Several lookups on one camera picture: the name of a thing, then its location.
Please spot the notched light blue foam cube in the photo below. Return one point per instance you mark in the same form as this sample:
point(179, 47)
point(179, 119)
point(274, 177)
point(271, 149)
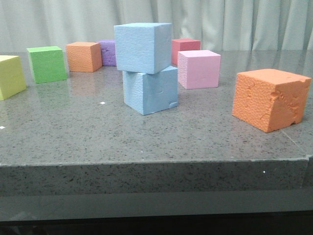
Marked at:
point(151, 93)

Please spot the pink foam cube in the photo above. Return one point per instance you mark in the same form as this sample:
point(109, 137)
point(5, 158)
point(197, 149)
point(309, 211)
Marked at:
point(198, 69)

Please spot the smooth red foam cube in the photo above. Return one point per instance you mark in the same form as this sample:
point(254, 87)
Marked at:
point(183, 45)

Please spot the front purple foam cube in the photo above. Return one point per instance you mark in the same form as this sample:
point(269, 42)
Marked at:
point(108, 52)

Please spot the small orange foam cube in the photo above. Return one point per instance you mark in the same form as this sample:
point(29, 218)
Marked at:
point(84, 56)

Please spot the grey-white curtain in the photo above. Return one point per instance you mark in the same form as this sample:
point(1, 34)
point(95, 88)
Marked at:
point(218, 24)

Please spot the large chipped orange foam cube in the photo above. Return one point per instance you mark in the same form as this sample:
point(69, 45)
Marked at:
point(270, 99)

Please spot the green foam cube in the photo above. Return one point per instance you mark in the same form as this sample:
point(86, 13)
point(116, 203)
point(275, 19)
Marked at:
point(47, 64)

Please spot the yellow foam cube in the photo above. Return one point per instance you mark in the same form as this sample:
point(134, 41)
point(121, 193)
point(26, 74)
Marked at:
point(12, 80)

